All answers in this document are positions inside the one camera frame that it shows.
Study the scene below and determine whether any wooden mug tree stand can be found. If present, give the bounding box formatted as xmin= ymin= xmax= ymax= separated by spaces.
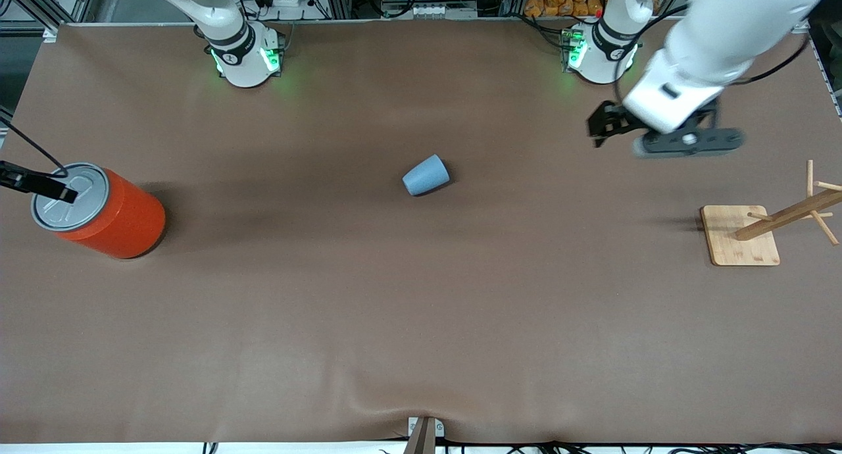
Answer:
xmin=701 ymin=159 xmax=842 ymax=267

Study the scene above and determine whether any brown camera mount pole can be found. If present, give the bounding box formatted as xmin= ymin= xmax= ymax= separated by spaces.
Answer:
xmin=404 ymin=418 xmax=436 ymax=454

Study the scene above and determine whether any orange can with silver lid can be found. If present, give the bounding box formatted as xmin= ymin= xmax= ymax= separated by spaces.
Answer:
xmin=31 ymin=163 xmax=167 ymax=260

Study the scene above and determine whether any silver metal bracket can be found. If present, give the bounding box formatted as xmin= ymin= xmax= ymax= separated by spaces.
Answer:
xmin=407 ymin=416 xmax=445 ymax=439

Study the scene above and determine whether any light blue plastic cup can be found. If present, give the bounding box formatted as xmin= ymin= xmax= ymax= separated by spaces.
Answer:
xmin=402 ymin=154 xmax=451 ymax=197

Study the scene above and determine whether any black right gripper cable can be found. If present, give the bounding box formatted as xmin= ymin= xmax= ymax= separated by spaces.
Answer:
xmin=0 ymin=115 xmax=69 ymax=178

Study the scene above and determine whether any brown table mat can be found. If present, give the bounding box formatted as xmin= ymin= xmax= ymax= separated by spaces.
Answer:
xmin=0 ymin=18 xmax=842 ymax=445

